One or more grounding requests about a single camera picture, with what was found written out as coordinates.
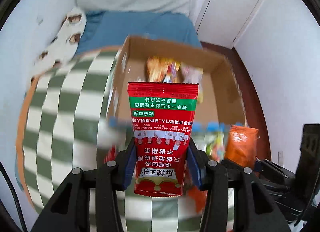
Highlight red green spicy strip packet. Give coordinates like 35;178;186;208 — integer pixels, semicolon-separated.
127;82;199;197

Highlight clear yellow pastry packet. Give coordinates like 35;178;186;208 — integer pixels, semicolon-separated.
180;63;203;103

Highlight yellow instant noodle packet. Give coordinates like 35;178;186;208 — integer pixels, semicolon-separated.
146;56;180;83

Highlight tall orange snack packet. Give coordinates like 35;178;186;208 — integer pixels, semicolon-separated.
224;125;258;169

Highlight small red white packet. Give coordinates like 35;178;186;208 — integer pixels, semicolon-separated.
104;145;117;163

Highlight colourful candy bag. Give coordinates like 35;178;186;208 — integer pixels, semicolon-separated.
205;127;225;162

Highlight green white checkered mat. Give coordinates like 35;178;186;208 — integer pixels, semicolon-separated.
16;48;202;231

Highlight open cardboard milk box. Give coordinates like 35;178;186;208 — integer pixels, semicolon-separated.
106;35;249;152

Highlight white bear print pillow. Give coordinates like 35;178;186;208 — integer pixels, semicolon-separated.
30;7;87;81

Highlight blue bed sheet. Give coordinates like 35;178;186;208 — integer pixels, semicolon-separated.
76;10;202;54

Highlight white door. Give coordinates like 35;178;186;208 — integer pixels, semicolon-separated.
197;0;259;48

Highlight white wall power strip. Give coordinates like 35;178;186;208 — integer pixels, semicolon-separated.
278;151;284;167

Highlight black cable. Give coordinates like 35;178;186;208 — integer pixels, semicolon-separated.
0;161;28;232

